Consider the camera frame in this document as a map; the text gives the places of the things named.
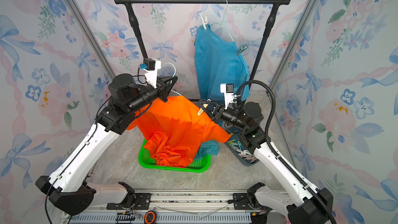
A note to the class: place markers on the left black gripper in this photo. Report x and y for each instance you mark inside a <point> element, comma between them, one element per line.
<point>162,86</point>

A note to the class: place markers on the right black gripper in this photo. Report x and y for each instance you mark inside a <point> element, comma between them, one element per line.
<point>216,115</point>

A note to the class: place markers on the beige clothespin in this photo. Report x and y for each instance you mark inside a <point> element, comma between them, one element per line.
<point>200,112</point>

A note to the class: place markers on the dark teal clothespin bin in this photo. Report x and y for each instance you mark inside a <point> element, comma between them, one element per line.
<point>242,154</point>

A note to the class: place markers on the orange t-shirt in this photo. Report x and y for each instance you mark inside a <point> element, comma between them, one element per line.
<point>174,132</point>

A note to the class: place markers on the teal t-shirt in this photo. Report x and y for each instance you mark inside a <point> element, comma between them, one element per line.
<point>216,63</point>

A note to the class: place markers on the teal clothespin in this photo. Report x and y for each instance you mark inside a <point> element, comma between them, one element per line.
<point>241,49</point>

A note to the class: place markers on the white clothespin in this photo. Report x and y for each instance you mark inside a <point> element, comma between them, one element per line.
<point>204,20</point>

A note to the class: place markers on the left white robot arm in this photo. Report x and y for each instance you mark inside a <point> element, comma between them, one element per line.
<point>66,188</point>

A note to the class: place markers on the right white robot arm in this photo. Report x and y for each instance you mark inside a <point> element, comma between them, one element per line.
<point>304,202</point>

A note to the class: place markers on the black clothes rack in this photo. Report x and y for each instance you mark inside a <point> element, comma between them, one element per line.
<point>268,26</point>

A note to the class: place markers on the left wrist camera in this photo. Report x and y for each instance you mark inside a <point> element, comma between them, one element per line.
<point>151,67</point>

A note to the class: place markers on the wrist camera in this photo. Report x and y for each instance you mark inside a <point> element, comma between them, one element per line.
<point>151,67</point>
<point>230,98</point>

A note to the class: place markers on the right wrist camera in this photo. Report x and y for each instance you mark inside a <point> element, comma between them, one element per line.
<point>230,98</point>

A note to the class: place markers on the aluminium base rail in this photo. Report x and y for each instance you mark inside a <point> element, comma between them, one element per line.
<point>180,207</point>

